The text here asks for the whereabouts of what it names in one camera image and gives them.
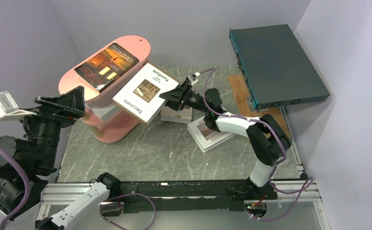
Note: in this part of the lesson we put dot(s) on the dark orange Edward Tulane novel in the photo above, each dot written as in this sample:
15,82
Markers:
106,67

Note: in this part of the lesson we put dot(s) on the white Insoia travel book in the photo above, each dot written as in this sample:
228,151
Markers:
104,111

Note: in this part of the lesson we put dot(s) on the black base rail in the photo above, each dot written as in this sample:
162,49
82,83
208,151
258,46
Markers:
233,195

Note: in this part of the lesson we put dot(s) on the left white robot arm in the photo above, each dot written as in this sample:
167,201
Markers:
25,163

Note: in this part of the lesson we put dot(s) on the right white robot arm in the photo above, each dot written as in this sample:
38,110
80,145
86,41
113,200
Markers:
267,138

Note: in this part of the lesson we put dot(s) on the brown wooden board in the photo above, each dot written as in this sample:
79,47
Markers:
245,106

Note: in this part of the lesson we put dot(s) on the dark teal flat box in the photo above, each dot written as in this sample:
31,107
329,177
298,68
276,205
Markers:
276,70

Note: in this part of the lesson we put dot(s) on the white fashion cover magazine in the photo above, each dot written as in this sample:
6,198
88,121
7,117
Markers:
205,138

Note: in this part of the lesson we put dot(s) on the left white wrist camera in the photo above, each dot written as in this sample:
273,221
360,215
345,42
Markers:
9,109

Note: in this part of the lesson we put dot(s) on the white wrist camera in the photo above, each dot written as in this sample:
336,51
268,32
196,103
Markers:
9,109
193,78

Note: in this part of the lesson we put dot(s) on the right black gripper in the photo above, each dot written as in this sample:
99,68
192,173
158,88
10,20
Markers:
178,97

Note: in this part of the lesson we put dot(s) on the beige cup cover book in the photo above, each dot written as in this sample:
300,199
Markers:
182,116

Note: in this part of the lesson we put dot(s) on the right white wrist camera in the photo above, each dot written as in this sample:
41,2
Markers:
193,78

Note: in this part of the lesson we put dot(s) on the white Decorate Furniture book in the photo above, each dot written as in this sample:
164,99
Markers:
140,97

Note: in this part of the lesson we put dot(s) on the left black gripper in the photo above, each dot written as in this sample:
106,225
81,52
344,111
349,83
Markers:
72,102

